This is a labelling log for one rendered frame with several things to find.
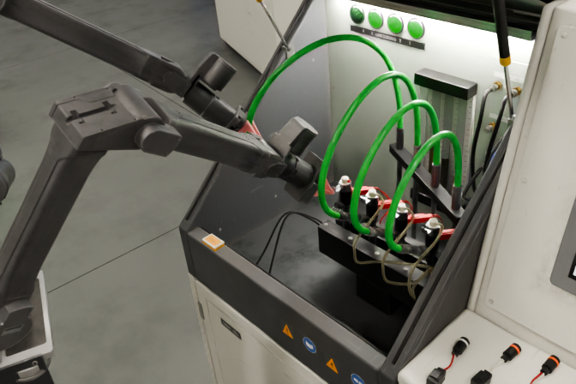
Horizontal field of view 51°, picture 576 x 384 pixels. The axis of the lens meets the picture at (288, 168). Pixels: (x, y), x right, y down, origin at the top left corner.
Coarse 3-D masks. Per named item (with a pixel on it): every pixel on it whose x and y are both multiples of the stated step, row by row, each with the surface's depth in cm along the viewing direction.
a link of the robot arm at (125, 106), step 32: (96, 96) 80; (128, 96) 82; (64, 128) 76; (96, 128) 76; (128, 128) 78; (64, 160) 77; (96, 160) 80; (32, 192) 81; (64, 192) 81; (32, 224) 82; (0, 256) 86; (32, 256) 85; (0, 288) 86; (32, 288) 90; (0, 320) 88; (32, 320) 92
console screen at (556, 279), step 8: (568, 224) 101; (568, 232) 101; (568, 240) 101; (560, 248) 103; (568, 248) 101; (560, 256) 103; (568, 256) 102; (560, 264) 103; (568, 264) 102; (552, 272) 104; (560, 272) 103; (568, 272) 102; (552, 280) 105; (560, 280) 104; (568, 280) 103; (568, 288) 103
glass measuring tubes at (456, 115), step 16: (416, 80) 141; (432, 80) 137; (448, 80) 136; (464, 80) 135; (432, 96) 141; (448, 96) 137; (464, 96) 133; (448, 112) 139; (464, 112) 136; (448, 128) 141; (464, 128) 138; (448, 144) 144; (464, 144) 142; (432, 160) 149; (448, 160) 146; (464, 160) 144; (448, 176) 150; (464, 176) 146; (448, 192) 152; (464, 208) 151
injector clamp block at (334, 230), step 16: (336, 224) 145; (320, 240) 147; (336, 240) 141; (352, 240) 139; (368, 240) 143; (384, 240) 138; (336, 256) 144; (352, 256) 139; (368, 256) 135; (416, 256) 133; (368, 272) 137; (400, 272) 129; (416, 272) 129; (368, 288) 140; (384, 288) 135; (400, 288) 131; (416, 288) 127; (384, 304) 138; (400, 304) 141
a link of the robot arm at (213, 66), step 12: (204, 60) 127; (216, 60) 126; (168, 72) 122; (192, 72) 128; (204, 72) 126; (216, 72) 126; (228, 72) 126; (168, 84) 123; (180, 84) 124; (216, 84) 127; (180, 96) 125
